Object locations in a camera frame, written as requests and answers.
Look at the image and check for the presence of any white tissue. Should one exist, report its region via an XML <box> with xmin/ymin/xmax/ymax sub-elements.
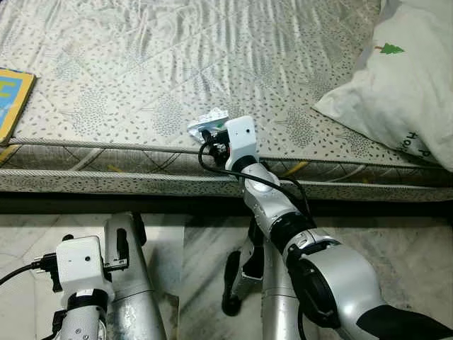
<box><xmin>187</xmin><ymin>108</ymin><xmax>229</xmax><ymax>140</ymax></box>

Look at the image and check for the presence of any colourful book yellow border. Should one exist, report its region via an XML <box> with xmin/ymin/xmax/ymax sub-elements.
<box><xmin>0</xmin><ymin>67</ymin><xmax>37</xmax><ymax>147</ymax></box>

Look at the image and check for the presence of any white pillow tree print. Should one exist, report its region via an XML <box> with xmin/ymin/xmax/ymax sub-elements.
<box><xmin>313</xmin><ymin>0</ymin><xmax>453</xmax><ymax>171</ymax></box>

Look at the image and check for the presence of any dark bed base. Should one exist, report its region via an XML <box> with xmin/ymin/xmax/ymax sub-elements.
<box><xmin>0</xmin><ymin>190</ymin><xmax>453</xmax><ymax>217</ymax></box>

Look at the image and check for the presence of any grey patterned mattress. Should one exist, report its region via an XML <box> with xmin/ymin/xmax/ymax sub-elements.
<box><xmin>0</xmin><ymin>0</ymin><xmax>453</xmax><ymax>203</ymax></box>

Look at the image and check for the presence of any silver robot right leg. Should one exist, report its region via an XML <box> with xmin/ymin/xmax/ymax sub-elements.
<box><xmin>222</xmin><ymin>216</ymin><xmax>306</xmax><ymax>340</ymax></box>

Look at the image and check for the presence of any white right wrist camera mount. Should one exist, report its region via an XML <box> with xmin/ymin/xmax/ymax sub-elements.
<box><xmin>224</xmin><ymin>115</ymin><xmax>260</xmax><ymax>171</ymax></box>

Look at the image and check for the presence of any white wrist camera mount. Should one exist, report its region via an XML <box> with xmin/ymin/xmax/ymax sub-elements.
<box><xmin>224</xmin><ymin>115</ymin><xmax>260</xmax><ymax>171</ymax></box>
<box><xmin>55</xmin><ymin>236</ymin><xmax>115</xmax><ymax>302</ymax></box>

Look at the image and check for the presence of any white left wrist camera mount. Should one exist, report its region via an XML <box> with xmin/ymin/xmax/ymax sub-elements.
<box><xmin>55</xmin><ymin>236</ymin><xmax>115</xmax><ymax>302</ymax></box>

